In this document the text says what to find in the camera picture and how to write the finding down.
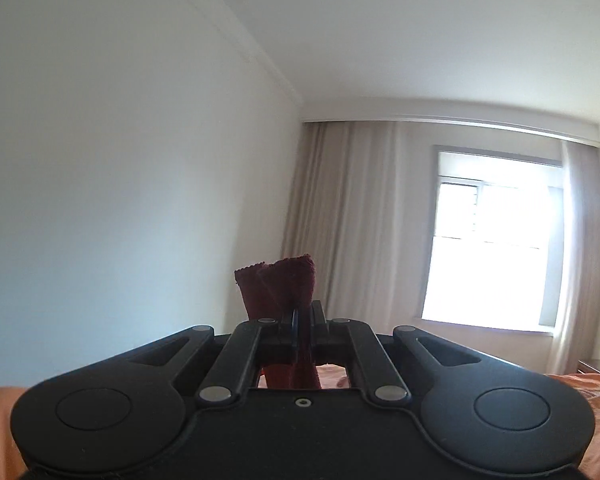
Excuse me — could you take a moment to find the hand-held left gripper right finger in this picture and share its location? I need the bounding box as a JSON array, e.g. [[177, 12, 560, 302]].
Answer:
[[300, 300, 482, 407]]

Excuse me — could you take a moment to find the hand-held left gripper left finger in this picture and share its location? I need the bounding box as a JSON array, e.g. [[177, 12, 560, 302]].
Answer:
[[125, 306, 301, 409]]

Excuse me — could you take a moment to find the maroon small cloth garment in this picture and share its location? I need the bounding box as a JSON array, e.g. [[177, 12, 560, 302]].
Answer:
[[234, 254, 324, 391]]

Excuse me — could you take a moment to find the wide beige curtain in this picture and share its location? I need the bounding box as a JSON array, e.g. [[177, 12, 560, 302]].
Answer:
[[280, 121, 438, 357]]

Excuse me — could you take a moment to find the narrow beige curtain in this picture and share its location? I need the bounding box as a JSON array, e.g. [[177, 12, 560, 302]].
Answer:
[[547, 140, 600, 376]]

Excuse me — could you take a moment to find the white curtain rail cover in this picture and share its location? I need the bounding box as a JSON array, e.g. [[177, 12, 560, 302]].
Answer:
[[301, 96, 600, 149]]

